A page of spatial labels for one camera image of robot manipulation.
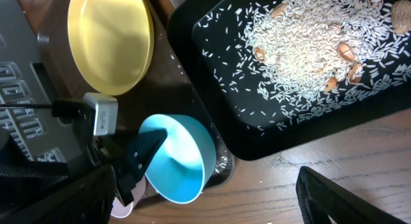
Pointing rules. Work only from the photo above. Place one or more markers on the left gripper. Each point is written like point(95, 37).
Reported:
point(132, 151)

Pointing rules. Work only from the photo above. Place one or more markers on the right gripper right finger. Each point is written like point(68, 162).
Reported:
point(323, 201)

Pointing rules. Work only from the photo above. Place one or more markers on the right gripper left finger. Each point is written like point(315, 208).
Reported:
point(86, 200)

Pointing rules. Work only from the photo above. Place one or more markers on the light blue bowl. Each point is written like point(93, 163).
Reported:
point(186, 159)

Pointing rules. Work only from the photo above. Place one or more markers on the rice and nut leftovers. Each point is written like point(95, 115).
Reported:
point(315, 56)

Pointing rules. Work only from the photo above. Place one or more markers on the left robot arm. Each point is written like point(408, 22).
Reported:
point(114, 164)

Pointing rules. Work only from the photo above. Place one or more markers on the black waste tray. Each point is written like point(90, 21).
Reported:
point(245, 120)

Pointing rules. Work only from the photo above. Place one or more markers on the grey dishwasher rack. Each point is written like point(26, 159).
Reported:
point(26, 90)

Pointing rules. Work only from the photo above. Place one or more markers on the dark brown serving tray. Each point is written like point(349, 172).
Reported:
point(165, 88)

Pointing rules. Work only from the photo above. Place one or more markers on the yellow plate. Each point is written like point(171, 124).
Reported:
point(111, 42)

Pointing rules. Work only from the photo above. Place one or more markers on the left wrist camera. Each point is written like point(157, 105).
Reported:
point(105, 109)

